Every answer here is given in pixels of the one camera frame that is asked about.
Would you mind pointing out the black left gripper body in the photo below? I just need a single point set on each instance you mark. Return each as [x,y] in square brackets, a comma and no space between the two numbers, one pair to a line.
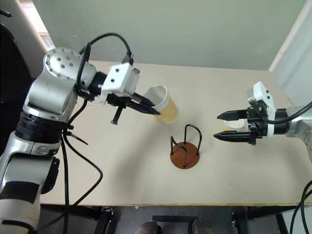
[117,101]

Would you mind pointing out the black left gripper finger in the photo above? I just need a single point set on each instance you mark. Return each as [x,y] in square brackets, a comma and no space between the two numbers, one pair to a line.
[146,109]
[145,100]

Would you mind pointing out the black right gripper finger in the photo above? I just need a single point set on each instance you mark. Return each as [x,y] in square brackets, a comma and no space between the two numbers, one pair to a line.
[231,136]
[232,115]

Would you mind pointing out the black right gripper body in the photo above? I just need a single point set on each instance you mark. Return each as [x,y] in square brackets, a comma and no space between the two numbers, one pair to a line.
[256,131]

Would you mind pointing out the white and tan paper cup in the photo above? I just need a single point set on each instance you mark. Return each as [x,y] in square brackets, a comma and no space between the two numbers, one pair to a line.
[235,124]
[167,107]

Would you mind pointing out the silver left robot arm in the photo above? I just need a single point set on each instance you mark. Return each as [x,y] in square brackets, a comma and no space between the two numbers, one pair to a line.
[48,92]

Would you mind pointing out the window with bright view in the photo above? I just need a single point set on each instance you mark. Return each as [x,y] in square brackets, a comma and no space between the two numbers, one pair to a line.
[40,26]

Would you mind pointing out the black panel with dark trim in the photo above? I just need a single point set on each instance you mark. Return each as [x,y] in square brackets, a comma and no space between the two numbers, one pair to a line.
[14,63]

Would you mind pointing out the dark rounded shape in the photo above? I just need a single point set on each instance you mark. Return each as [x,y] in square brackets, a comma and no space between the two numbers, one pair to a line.
[148,228]

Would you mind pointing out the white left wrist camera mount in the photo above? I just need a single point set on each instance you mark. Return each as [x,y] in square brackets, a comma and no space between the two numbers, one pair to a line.
[119,78]

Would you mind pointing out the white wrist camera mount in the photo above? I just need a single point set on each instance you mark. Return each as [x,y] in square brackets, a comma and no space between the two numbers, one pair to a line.
[119,78]
[262,95]

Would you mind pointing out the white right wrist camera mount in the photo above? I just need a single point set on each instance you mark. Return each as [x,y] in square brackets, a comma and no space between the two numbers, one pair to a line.
[262,95]

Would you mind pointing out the black metal table frame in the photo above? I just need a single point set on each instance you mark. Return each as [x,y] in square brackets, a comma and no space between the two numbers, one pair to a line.
[170,210]

